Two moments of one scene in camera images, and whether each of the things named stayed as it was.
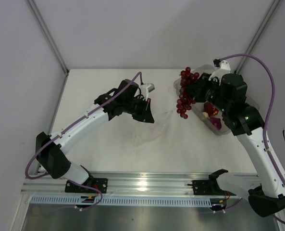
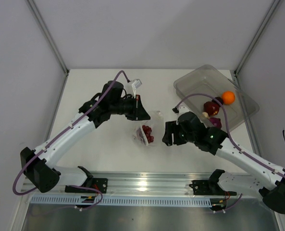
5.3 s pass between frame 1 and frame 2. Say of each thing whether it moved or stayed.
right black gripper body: moved
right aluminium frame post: stayed
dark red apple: stayed
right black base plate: stayed
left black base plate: stayed
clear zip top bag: moved
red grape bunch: moved
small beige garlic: stayed
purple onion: stayed
